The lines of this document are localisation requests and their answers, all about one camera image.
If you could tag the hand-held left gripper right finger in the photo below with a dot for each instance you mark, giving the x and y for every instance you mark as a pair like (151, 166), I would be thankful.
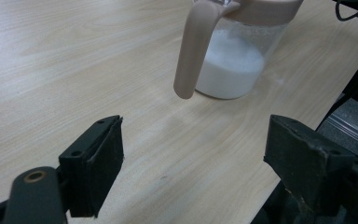
(310, 161)

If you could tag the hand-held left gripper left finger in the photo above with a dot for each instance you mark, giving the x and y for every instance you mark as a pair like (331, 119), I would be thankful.
(96, 168)

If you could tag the metal floor rail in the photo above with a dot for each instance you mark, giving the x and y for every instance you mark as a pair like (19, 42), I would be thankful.
(351, 132)

